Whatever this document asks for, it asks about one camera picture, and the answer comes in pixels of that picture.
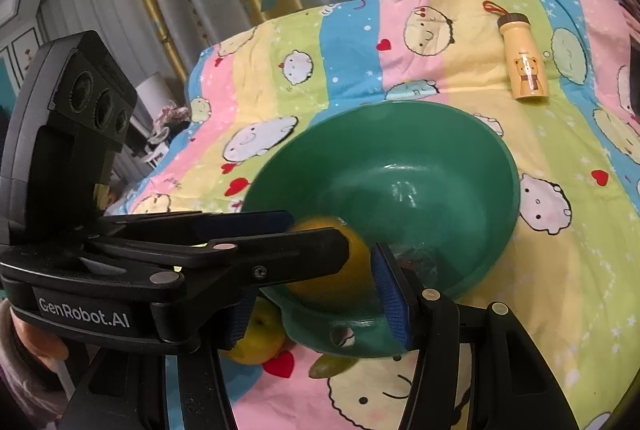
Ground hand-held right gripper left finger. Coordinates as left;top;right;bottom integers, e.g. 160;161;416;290
57;292;258;430

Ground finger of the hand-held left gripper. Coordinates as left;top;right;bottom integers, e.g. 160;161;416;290
107;227;350;291
95;210;295;241

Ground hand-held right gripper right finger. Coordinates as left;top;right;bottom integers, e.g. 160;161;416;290
371;244;581;430

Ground yellow pear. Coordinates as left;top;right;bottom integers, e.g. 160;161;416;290
220;297;286;366

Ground yellow lemon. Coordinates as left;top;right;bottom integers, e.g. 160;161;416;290
292;217;383;311

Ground green lime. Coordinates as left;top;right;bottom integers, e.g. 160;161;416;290
307;354;358;380

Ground green plastic bowl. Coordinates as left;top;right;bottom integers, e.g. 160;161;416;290
241;102;521;358

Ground person's left hand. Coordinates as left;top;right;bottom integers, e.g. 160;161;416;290
10;305;71;363

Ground white cylinder lamp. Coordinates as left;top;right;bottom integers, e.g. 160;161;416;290
134;72;168;121

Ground pink cloth heap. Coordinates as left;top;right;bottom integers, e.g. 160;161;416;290
152;104;192;131

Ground striped cartoon printed blanket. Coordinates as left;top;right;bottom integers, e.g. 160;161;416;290
120;0;640;430

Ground yellow bear print bottle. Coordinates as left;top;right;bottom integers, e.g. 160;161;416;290
482;0;549;101

